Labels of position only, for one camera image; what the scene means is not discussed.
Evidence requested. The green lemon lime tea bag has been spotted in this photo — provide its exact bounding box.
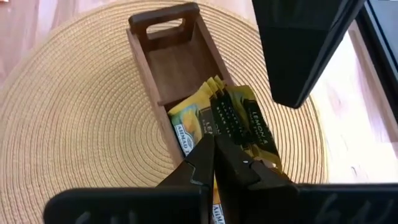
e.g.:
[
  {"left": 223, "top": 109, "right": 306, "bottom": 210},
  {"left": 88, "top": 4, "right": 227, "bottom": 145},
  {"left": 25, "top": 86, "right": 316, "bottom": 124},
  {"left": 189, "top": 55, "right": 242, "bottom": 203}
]
[
  {"left": 167, "top": 82, "right": 219, "bottom": 157},
  {"left": 231, "top": 85, "right": 283, "bottom": 171},
  {"left": 211, "top": 75, "right": 250, "bottom": 147}
]

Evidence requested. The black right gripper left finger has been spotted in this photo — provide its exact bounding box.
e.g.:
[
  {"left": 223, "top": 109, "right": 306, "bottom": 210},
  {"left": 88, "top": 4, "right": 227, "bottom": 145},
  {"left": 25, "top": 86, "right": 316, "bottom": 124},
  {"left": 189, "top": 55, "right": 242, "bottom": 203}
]
[{"left": 157, "top": 133, "right": 216, "bottom": 224}]

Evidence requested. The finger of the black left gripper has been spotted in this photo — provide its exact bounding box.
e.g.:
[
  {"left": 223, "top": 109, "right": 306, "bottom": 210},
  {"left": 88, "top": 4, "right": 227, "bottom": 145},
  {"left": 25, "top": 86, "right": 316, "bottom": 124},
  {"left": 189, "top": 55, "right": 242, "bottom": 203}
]
[{"left": 251, "top": 0, "right": 366, "bottom": 110}]

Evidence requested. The black aluminium table frame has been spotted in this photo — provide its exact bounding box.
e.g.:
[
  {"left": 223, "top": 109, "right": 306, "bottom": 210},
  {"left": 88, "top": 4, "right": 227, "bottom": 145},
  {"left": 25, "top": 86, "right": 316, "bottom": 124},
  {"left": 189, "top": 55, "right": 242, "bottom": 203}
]
[{"left": 354, "top": 0, "right": 398, "bottom": 125}]

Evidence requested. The wooden compartment tea box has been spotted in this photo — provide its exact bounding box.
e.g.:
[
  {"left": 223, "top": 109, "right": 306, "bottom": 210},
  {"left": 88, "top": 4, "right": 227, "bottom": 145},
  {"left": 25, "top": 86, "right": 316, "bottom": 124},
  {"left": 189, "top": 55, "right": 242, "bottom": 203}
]
[{"left": 126, "top": 2, "right": 238, "bottom": 170}]

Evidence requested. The round woven straw placemat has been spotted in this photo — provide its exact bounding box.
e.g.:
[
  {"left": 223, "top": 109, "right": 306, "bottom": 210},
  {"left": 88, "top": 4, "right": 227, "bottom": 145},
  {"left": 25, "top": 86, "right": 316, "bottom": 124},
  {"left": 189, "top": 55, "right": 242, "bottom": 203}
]
[{"left": 0, "top": 0, "right": 330, "bottom": 224}]

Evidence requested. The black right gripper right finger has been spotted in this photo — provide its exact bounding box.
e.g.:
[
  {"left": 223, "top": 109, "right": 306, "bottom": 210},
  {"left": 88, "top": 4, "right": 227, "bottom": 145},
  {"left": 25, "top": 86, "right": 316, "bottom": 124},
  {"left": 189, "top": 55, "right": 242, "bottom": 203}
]
[{"left": 214, "top": 135, "right": 300, "bottom": 224}]

